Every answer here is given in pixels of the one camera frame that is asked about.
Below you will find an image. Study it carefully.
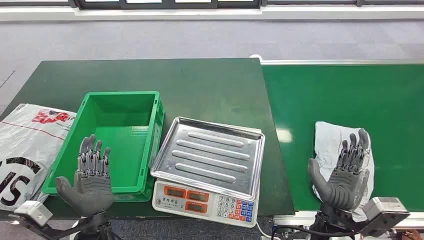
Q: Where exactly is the grey plastic mailer package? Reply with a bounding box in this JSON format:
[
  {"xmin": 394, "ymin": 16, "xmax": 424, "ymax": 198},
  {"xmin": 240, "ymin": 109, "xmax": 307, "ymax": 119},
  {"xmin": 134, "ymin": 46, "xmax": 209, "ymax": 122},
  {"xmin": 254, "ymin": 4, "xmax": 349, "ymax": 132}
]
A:
[{"xmin": 312, "ymin": 121, "xmax": 376, "ymax": 223}]

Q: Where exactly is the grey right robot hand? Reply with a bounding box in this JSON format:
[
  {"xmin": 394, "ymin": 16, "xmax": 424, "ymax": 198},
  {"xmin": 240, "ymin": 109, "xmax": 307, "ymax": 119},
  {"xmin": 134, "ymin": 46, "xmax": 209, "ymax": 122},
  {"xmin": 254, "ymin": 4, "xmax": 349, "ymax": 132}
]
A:
[{"xmin": 307, "ymin": 128, "xmax": 372, "ymax": 212}]

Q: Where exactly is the large white courier bag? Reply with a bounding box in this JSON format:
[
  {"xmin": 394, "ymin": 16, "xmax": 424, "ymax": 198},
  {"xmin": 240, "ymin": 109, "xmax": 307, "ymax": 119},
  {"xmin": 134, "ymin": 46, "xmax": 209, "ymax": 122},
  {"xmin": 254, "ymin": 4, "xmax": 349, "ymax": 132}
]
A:
[{"xmin": 0, "ymin": 103, "xmax": 78, "ymax": 213}]

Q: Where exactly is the white scale cable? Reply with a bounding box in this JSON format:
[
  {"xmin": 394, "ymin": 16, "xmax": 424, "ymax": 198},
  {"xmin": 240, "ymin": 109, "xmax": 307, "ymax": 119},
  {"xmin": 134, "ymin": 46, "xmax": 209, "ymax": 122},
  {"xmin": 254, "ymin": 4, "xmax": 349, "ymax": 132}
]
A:
[{"xmin": 255, "ymin": 221, "xmax": 276, "ymax": 240}]

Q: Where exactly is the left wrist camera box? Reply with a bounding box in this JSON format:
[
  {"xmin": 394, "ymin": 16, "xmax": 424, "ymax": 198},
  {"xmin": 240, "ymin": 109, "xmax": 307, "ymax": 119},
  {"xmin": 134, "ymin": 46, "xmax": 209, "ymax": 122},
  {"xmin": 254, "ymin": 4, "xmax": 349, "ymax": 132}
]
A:
[{"xmin": 13, "ymin": 200, "xmax": 54, "ymax": 228}]

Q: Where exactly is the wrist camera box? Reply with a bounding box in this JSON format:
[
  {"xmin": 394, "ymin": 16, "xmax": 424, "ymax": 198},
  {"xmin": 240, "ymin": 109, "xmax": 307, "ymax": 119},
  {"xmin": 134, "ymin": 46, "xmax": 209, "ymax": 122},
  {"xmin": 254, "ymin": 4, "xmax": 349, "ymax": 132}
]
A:
[
  {"xmin": 13, "ymin": 200, "xmax": 54, "ymax": 228},
  {"xmin": 359, "ymin": 197, "xmax": 411, "ymax": 238}
]

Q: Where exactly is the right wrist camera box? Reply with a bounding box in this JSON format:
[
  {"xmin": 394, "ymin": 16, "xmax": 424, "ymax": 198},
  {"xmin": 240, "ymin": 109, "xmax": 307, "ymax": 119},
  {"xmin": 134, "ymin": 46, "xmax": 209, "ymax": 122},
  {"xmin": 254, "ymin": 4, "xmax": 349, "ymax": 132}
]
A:
[{"xmin": 359, "ymin": 197, "xmax": 411, "ymax": 238}]

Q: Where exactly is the white electronic scale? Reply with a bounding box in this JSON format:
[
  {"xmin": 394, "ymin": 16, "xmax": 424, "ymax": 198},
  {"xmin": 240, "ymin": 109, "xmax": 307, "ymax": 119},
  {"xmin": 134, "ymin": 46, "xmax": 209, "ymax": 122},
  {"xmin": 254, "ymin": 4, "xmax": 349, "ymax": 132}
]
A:
[{"xmin": 151, "ymin": 178, "xmax": 260, "ymax": 229}]

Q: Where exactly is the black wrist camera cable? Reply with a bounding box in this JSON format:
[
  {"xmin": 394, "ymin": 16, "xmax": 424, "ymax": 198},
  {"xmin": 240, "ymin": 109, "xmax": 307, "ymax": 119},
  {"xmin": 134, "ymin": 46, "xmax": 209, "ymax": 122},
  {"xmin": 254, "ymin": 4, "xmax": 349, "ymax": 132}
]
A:
[{"xmin": 270, "ymin": 225, "xmax": 332, "ymax": 240}]

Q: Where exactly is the green plastic crate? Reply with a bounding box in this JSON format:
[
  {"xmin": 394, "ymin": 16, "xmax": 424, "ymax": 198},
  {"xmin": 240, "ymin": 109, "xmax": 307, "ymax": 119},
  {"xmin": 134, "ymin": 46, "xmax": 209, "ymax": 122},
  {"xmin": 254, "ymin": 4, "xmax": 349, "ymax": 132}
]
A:
[{"xmin": 41, "ymin": 91, "xmax": 166, "ymax": 203}]

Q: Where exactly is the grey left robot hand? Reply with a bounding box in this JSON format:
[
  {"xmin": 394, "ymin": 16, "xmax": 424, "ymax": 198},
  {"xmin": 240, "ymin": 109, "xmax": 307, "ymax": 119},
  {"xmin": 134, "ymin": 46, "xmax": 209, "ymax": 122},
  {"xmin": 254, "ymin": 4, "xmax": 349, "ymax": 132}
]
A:
[{"xmin": 54, "ymin": 134, "xmax": 115, "ymax": 218}]

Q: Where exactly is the steel scale tray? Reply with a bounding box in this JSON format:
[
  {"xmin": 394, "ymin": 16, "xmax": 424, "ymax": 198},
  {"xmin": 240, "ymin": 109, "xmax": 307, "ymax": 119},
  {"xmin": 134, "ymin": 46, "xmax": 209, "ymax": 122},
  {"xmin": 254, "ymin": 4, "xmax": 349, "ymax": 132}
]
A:
[{"xmin": 149, "ymin": 116, "xmax": 267, "ymax": 203}]

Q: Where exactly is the green conveyor belt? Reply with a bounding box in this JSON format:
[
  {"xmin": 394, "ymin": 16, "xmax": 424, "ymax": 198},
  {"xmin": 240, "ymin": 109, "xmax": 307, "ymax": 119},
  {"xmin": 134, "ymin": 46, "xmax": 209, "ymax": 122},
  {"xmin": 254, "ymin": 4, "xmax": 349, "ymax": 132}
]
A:
[{"xmin": 250, "ymin": 54, "xmax": 424, "ymax": 229}]

